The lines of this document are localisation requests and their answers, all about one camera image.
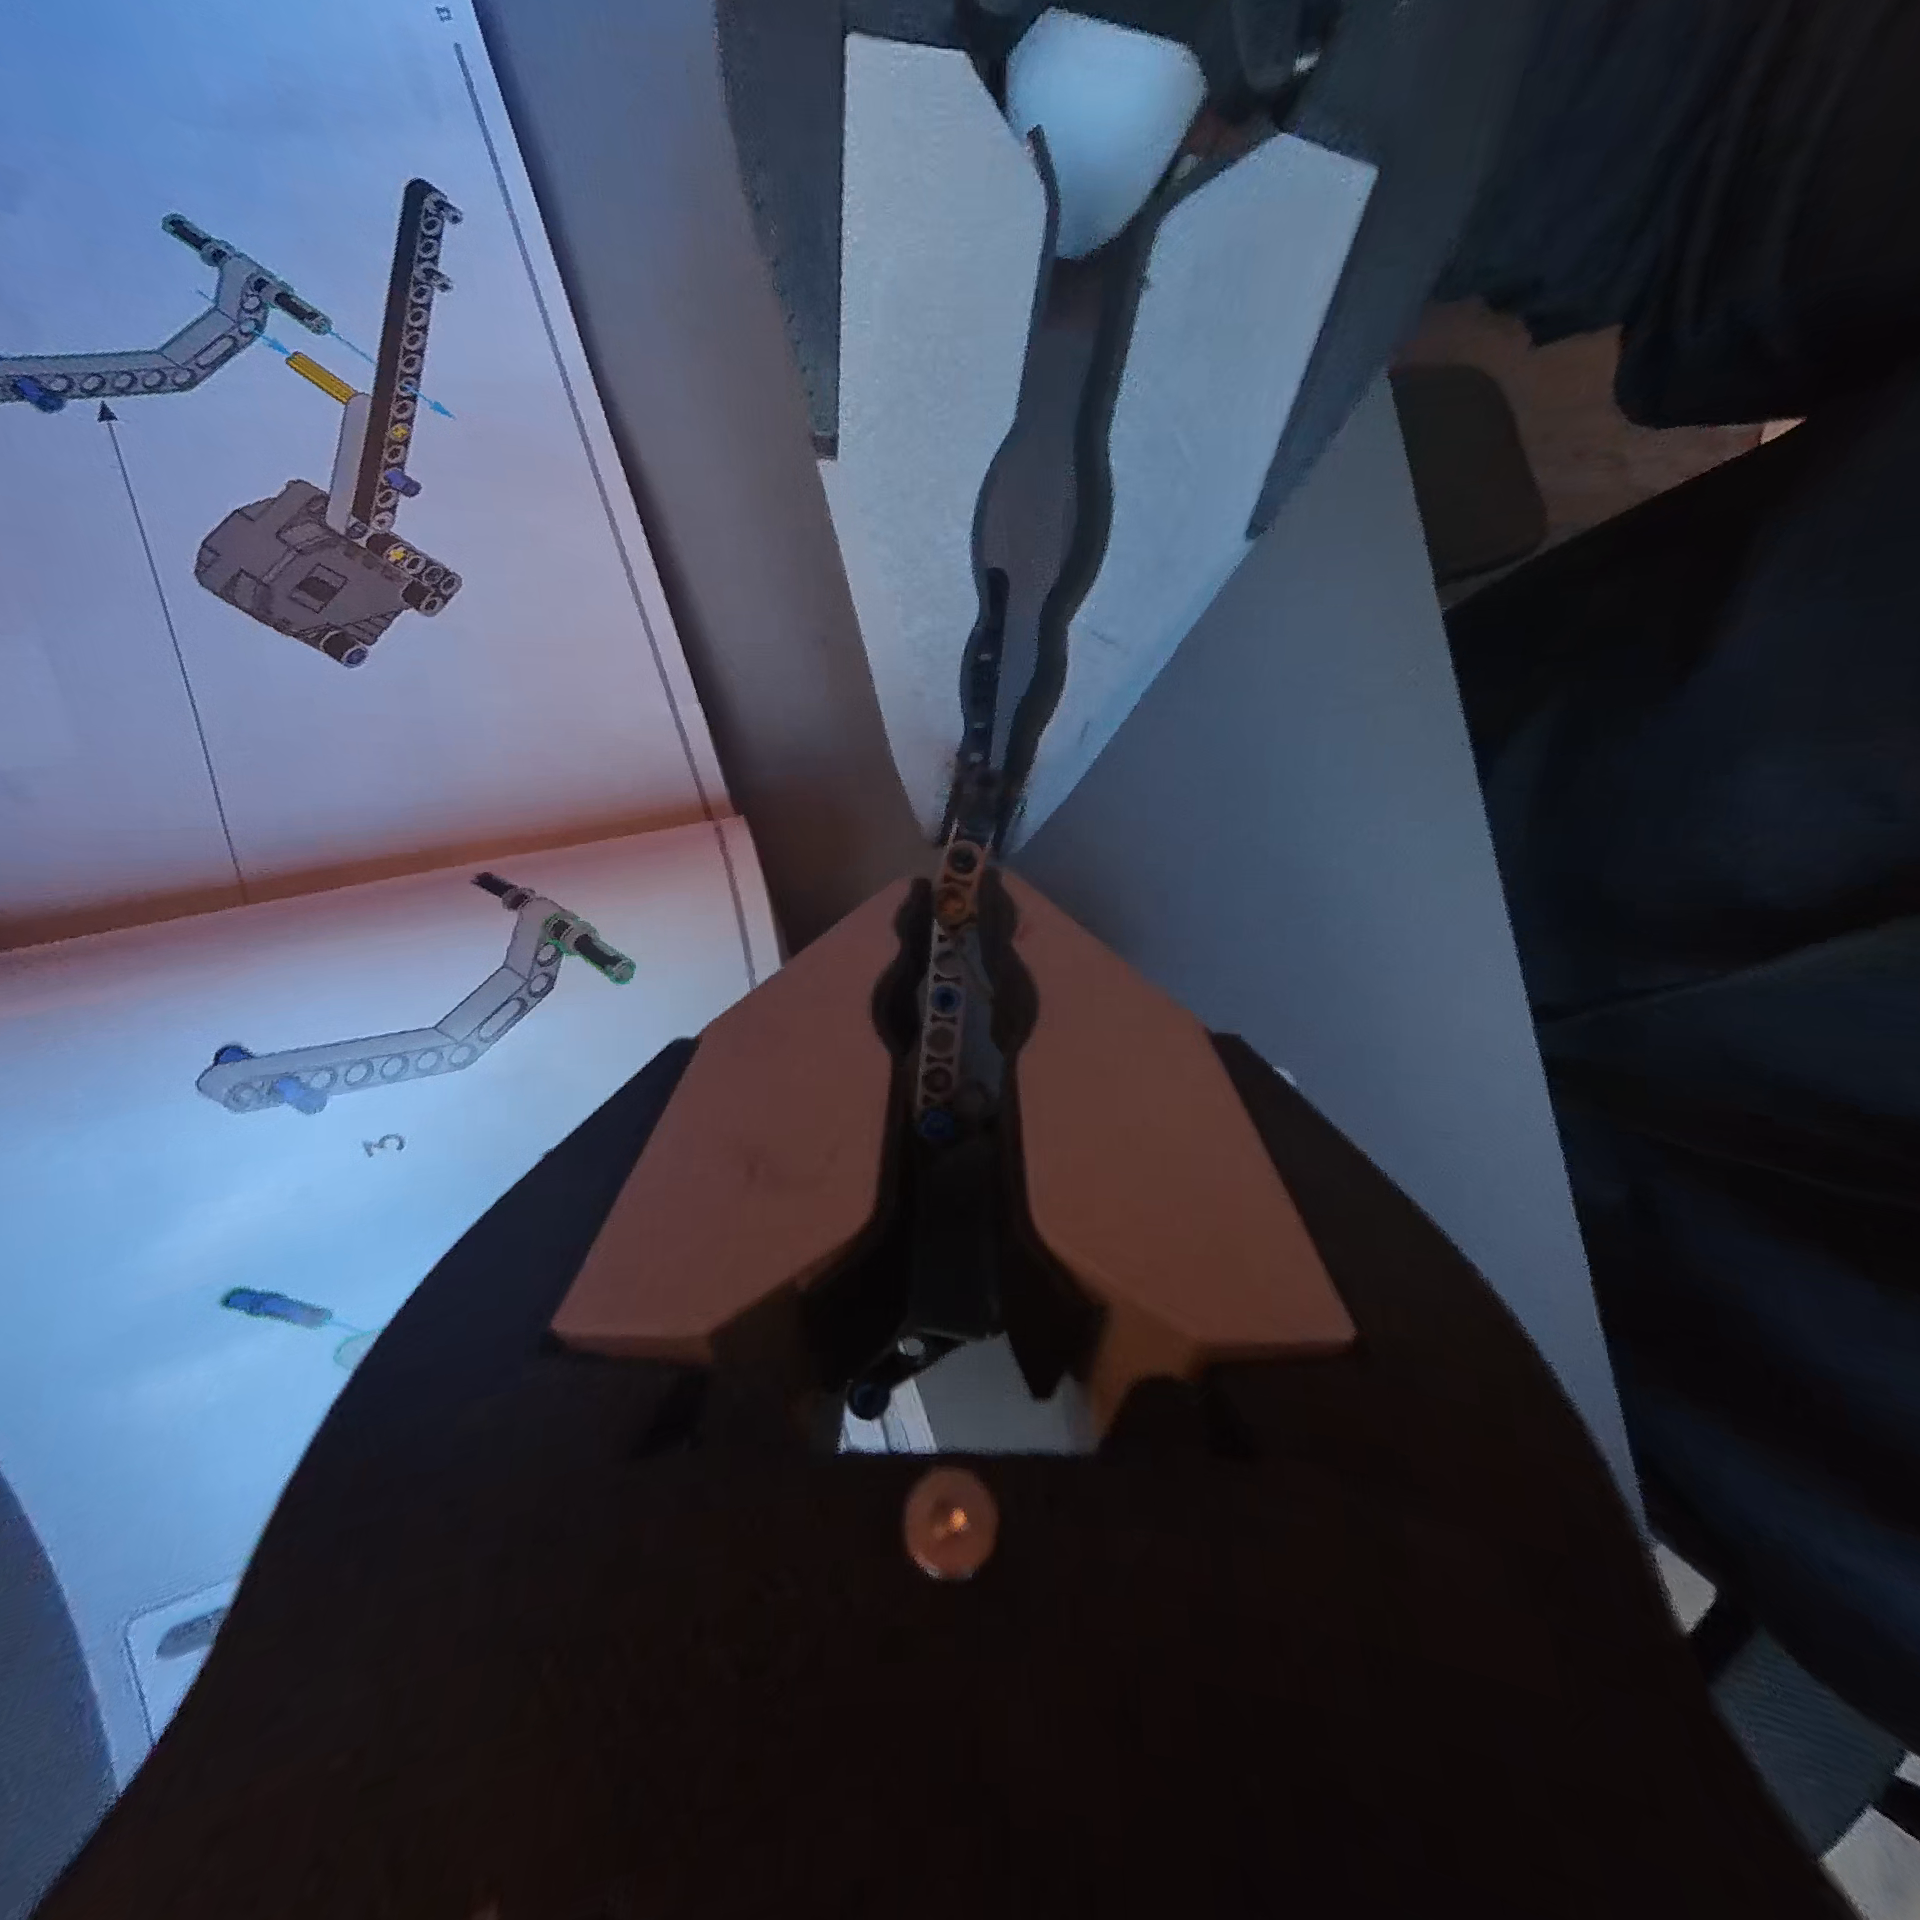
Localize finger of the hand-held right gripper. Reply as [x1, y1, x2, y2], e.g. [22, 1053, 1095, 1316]
[996, 129, 1381, 850]
[823, 32, 1061, 821]

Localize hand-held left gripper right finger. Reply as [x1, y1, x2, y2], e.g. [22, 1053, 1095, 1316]
[988, 876, 1358, 1429]

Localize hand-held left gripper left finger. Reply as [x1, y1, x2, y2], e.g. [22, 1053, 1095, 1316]
[550, 876, 942, 1398]

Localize grey angled lego beam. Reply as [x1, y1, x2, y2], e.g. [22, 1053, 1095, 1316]
[908, 833, 1001, 1153]

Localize long black lego beam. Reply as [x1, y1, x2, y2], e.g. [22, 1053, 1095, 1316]
[937, 630, 1051, 845]

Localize person's dark clothed legs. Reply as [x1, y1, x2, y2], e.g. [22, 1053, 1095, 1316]
[1395, 0, 1920, 1667]

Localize open instruction booklet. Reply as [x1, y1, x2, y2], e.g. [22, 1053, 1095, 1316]
[0, 0, 783, 1758]

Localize black white checkered mat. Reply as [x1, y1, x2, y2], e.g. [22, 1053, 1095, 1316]
[1650, 1530, 1920, 1920]

